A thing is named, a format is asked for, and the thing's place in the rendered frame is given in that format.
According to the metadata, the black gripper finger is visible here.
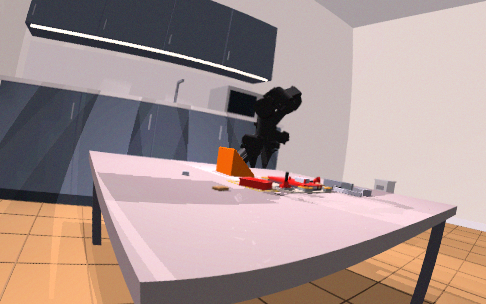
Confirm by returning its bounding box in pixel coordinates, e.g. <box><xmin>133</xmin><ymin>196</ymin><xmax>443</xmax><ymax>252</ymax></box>
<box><xmin>243</xmin><ymin>144</ymin><xmax>264</xmax><ymax>168</ymax></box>
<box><xmin>260</xmin><ymin>148</ymin><xmax>278</xmax><ymax>168</ymax></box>

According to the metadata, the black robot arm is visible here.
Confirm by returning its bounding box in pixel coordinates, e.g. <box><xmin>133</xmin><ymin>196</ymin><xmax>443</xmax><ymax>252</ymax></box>
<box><xmin>238</xmin><ymin>86</ymin><xmax>302</xmax><ymax>163</ymax></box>

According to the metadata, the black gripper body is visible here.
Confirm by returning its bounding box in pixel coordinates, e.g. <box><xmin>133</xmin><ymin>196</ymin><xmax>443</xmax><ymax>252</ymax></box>
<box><xmin>241</xmin><ymin>119</ymin><xmax>281</xmax><ymax>149</ymax></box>

